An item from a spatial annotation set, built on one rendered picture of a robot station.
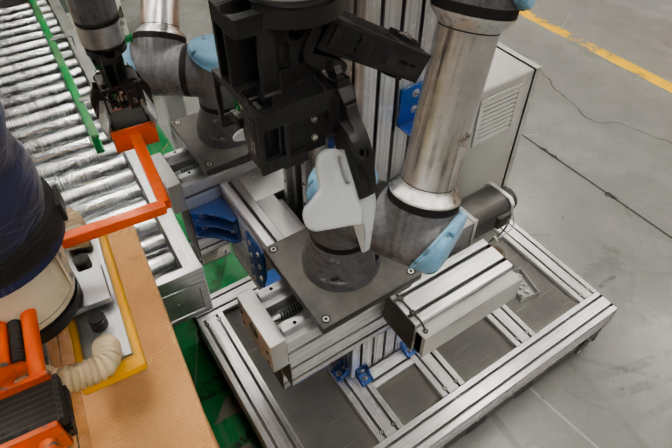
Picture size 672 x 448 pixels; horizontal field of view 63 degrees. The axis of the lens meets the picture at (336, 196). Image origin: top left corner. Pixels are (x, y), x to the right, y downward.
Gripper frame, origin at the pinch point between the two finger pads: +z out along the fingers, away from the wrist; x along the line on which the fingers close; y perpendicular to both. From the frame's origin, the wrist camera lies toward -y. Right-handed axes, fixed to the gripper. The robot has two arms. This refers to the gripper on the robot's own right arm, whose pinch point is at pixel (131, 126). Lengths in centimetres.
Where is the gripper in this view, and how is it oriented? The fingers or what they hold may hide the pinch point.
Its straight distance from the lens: 121.2
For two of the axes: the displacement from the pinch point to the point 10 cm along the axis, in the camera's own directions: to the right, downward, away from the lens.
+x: 8.8, -3.3, 3.4
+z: 0.0, 7.1, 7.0
